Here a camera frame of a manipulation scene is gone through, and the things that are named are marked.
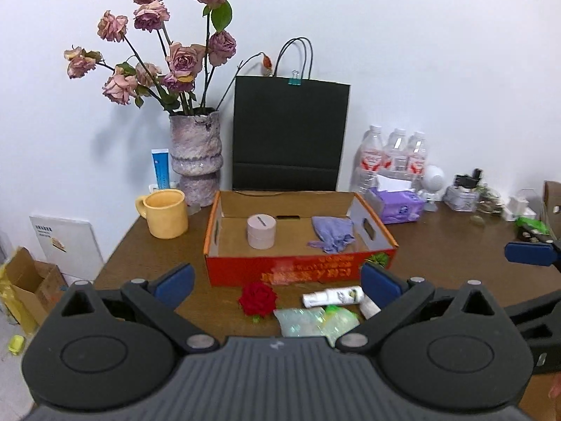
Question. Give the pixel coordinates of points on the white charger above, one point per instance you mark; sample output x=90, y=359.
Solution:
x=519, y=206

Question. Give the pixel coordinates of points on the black paper bag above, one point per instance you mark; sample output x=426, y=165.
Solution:
x=285, y=131

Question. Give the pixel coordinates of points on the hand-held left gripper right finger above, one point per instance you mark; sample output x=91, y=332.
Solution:
x=380, y=287

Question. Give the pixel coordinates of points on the dried pink rose bouquet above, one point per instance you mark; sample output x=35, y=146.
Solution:
x=182, y=59

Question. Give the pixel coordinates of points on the open brown cardboard box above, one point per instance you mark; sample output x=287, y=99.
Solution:
x=37, y=285

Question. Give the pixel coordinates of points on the red rose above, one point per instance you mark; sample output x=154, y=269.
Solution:
x=257, y=298

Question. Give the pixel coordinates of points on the clear plastic container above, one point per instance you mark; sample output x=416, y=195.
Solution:
x=460, y=197

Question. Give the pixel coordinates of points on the purple cloth pouch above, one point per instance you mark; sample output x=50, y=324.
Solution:
x=331, y=230

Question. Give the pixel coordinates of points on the teal binder clip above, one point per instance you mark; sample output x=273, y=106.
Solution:
x=294, y=80

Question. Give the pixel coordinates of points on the mottled purple ceramic vase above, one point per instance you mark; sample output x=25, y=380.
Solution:
x=195, y=149

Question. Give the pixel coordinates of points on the blue and white tube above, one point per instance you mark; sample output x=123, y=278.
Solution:
x=160, y=166

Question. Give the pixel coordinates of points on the clear water bottle red label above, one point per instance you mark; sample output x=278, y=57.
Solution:
x=369, y=158
x=395, y=151
x=416, y=155

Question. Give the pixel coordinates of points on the small black device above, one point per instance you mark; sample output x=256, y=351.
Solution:
x=466, y=180

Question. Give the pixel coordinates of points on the white spray bottle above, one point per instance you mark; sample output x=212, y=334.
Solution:
x=326, y=297

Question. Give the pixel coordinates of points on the iridescent plastic bag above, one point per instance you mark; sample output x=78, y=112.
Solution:
x=300, y=322

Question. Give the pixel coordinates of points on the clear glass jar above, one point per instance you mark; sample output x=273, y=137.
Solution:
x=490, y=199

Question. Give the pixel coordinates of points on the white robot figure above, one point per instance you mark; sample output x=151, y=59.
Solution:
x=433, y=182

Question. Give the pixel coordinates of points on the green tissue packet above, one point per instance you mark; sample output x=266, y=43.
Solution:
x=345, y=322

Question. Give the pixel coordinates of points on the red cardboard box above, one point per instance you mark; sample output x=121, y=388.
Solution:
x=285, y=268

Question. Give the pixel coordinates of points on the brown cardboard piece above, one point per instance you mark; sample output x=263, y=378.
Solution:
x=552, y=204

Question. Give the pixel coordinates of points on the purple tissue pack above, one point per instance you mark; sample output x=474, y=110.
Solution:
x=396, y=206

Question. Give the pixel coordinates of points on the green small box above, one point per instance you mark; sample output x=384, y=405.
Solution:
x=532, y=224

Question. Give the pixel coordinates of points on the pink round jar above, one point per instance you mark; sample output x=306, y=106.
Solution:
x=261, y=232

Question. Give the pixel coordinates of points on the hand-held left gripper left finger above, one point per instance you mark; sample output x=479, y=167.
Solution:
x=176, y=283

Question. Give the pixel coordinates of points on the yellow mug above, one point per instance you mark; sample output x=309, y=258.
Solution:
x=166, y=215

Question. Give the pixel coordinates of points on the white cotton pad packet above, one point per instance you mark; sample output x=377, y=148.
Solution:
x=369, y=308

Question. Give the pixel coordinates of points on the white panel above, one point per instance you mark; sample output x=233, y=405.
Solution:
x=70, y=245

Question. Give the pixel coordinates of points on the small yellow object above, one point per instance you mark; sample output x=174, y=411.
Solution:
x=16, y=344

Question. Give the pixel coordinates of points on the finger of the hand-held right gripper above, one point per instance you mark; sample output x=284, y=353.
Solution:
x=528, y=252
x=541, y=311

